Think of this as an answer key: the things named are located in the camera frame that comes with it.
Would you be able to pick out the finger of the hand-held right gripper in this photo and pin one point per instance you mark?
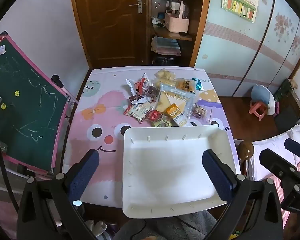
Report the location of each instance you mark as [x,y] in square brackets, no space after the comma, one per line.
[296,147]
[277,163]

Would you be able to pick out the black glossy container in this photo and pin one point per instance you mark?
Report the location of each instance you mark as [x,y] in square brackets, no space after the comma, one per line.
[163,60]

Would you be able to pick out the white plush slipper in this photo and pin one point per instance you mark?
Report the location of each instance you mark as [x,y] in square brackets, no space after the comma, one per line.
[97,227]

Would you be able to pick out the white red snack packet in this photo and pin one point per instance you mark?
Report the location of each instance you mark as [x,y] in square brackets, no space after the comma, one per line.
[133,86]

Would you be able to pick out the wall poster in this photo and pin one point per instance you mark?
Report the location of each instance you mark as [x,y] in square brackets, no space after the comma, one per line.
[240,2]

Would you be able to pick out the small red snack packet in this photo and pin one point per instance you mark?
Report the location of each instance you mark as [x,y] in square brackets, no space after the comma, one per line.
[155,116]

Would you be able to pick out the orange fried snack packet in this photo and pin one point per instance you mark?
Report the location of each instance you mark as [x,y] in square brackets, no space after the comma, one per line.
[185,84]

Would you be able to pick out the yellow puff snack bag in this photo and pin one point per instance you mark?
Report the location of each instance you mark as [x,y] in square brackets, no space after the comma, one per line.
[165,74]

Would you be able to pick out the red white sausage stick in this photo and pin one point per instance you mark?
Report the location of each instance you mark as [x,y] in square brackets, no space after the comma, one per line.
[144,82]

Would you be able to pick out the pale cracker packet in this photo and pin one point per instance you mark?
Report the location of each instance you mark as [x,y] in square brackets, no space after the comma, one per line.
[165,83]

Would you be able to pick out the pink blanket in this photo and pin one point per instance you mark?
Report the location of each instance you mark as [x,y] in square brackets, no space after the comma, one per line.
[277,192]

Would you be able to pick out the green snack packet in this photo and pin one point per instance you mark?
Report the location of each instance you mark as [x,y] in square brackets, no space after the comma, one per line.
[162,123]

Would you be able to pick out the white plastic tray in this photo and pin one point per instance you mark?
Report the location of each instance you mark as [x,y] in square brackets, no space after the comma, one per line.
[165,167]

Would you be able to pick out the brown round snack packet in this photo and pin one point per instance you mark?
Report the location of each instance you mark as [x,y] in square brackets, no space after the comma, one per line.
[199,111]

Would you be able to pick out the dark cabinet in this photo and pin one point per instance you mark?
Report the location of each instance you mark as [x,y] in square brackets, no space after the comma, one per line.
[287,105]

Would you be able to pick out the large clear blue bag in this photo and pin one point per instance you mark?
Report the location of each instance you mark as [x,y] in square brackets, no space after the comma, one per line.
[176,97]

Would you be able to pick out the black red snack packet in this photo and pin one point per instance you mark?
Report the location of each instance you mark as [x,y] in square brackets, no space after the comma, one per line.
[139,99]

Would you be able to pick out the pale blue sliding wardrobe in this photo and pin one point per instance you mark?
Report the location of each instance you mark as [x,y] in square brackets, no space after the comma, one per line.
[227,55]

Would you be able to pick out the orange white snack packet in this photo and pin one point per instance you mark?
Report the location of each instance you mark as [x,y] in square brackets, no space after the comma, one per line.
[176,115]

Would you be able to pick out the pink storage basket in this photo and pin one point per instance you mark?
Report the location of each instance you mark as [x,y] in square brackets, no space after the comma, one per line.
[176,23]

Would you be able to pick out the dark chocolate clear packet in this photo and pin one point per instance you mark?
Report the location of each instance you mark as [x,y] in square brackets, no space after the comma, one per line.
[153,91]

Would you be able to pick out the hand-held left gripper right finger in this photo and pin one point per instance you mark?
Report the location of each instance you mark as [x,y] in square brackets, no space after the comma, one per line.
[217,177]

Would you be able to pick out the green chalkboard easel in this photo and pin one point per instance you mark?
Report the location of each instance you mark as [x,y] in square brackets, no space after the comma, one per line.
[22,105]

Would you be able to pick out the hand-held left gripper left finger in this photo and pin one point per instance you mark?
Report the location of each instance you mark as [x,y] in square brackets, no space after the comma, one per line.
[86,173]

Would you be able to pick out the blue white cushion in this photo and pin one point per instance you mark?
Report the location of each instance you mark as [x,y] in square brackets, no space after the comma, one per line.
[261,93]

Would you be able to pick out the brown wooden door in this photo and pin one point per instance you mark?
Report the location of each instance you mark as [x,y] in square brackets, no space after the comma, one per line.
[107,30]

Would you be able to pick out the pink plastic stool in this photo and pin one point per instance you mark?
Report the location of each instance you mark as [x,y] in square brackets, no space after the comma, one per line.
[256,108]

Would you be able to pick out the brown wooden bedpost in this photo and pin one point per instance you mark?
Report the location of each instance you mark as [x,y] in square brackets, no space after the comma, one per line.
[246,150]

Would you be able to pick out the folded towels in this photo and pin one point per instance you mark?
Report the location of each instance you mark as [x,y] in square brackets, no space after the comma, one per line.
[165,46]

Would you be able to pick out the wooden corner shelf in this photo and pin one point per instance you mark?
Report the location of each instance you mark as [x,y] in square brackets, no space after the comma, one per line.
[175,36]

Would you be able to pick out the blue foil snack packet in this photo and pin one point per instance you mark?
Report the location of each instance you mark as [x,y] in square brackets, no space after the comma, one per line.
[198,86]

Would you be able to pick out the grey fleece clothing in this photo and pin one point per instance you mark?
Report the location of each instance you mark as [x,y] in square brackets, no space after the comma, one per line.
[177,227]

